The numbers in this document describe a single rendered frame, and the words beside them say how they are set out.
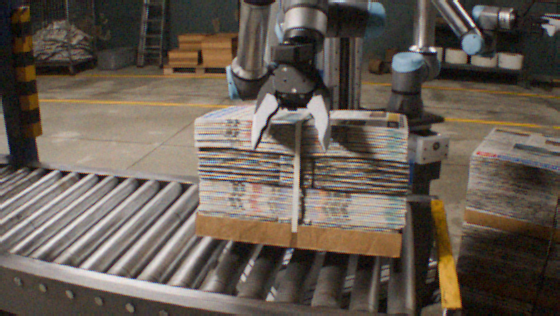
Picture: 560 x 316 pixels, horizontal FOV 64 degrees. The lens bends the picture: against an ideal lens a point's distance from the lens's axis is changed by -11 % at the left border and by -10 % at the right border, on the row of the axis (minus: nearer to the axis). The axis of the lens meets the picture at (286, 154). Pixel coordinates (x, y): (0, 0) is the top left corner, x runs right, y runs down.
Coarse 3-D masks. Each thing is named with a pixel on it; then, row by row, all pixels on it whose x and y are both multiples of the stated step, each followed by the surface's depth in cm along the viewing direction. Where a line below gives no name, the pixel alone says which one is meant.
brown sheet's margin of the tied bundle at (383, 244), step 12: (312, 228) 86; (324, 228) 86; (312, 240) 86; (324, 240) 86; (336, 240) 85; (348, 240) 85; (360, 240) 85; (372, 240) 84; (384, 240) 84; (396, 240) 83; (348, 252) 85; (360, 252) 85; (372, 252) 84; (384, 252) 84; (396, 252) 84
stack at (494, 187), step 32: (480, 160) 140; (512, 160) 135; (544, 160) 135; (480, 192) 143; (512, 192) 137; (544, 192) 131; (544, 224) 134; (480, 256) 148; (512, 256) 142; (544, 256) 136; (544, 288) 138
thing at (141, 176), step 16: (0, 160) 143; (16, 160) 143; (32, 160) 143; (64, 176) 136; (128, 176) 132; (144, 176) 132; (160, 176) 132; (176, 176) 132; (192, 176) 132; (416, 208) 117; (416, 224) 118; (432, 224) 118; (416, 240) 120; (432, 240) 119
